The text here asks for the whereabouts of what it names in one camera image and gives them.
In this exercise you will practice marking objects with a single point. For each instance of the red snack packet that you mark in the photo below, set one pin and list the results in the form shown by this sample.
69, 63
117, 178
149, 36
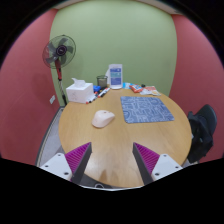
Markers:
136, 88

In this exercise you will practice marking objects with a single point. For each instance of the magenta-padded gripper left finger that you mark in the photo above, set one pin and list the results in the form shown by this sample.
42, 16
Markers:
60, 164

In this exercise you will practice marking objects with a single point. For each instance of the white wall socket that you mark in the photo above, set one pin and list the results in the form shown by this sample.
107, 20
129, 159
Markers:
52, 99

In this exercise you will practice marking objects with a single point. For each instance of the standing fan with red pole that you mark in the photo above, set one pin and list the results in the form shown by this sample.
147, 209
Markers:
60, 50

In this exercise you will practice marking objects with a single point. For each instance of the white and orange packet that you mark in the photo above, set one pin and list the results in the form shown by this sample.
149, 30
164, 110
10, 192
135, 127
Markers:
150, 91

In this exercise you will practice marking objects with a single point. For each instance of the black office chair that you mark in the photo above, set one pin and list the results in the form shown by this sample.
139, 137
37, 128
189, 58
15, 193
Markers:
201, 131

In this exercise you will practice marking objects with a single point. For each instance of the white tissue box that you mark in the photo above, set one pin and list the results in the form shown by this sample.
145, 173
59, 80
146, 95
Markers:
79, 93

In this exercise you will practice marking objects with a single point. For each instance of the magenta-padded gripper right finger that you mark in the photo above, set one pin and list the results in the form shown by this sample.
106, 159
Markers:
164, 164

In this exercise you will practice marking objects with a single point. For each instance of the beige computer mouse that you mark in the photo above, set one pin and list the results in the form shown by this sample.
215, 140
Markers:
102, 118

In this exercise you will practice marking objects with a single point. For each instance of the blue patterned mouse pad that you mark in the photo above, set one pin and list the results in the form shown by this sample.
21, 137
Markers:
146, 109

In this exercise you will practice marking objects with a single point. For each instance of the blue small box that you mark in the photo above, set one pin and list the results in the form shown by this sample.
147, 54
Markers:
96, 89

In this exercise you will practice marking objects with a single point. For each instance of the dark mesh pen cup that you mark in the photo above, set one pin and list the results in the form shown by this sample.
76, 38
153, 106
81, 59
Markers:
102, 82

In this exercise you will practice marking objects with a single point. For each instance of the light blue packet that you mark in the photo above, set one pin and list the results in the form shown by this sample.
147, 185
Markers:
126, 85

